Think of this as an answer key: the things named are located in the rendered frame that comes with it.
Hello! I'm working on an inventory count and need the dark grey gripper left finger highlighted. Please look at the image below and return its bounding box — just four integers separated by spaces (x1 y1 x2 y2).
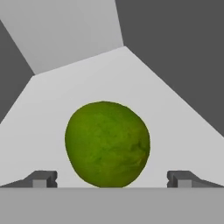
0 171 59 188

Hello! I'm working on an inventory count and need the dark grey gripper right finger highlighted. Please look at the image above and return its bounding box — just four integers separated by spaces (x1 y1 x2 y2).
166 171 224 188

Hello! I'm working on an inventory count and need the green lime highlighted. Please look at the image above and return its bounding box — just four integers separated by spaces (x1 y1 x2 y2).
64 101 151 188

